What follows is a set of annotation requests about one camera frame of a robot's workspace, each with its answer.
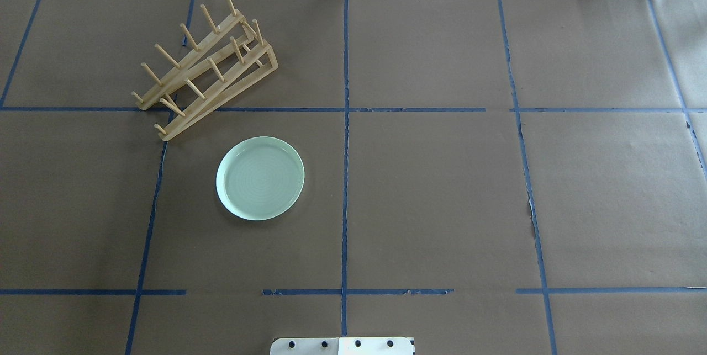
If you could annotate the light green round plate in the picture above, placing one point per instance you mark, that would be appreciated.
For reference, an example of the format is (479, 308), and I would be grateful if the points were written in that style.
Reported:
(260, 178)

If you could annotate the wooden dish rack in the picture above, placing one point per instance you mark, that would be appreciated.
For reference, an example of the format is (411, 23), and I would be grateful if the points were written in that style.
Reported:
(232, 58)

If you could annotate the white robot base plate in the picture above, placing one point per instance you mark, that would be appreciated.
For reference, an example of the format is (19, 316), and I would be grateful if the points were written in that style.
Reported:
(344, 345)

